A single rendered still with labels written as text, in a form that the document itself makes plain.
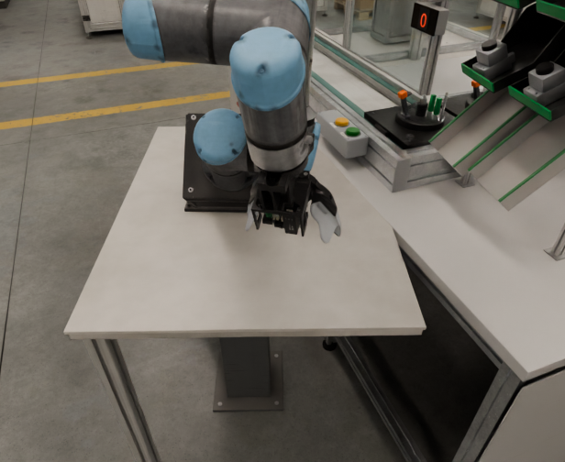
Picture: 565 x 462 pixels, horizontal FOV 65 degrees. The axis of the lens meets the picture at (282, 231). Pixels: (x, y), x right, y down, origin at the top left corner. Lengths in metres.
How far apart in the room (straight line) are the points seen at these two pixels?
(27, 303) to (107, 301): 1.42
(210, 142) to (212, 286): 0.30
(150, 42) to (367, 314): 0.62
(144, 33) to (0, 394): 1.72
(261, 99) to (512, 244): 0.85
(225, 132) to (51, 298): 1.60
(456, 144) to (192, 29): 0.81
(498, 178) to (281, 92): 0.74
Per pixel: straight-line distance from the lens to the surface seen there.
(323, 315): 0.91
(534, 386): 1.01
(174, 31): 0.57
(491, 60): 1.10
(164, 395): 1.86
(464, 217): 1.23
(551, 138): 1.13
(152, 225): 1.16
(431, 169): 1.32
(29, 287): 2.48
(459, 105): 1.59
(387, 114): 1.46
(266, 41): 0.48
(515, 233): 1.23
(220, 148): 0.94
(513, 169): 1.12
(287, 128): 0.50
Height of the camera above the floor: 1.54
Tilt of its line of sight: 38 degrees down
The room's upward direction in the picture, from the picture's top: straight up
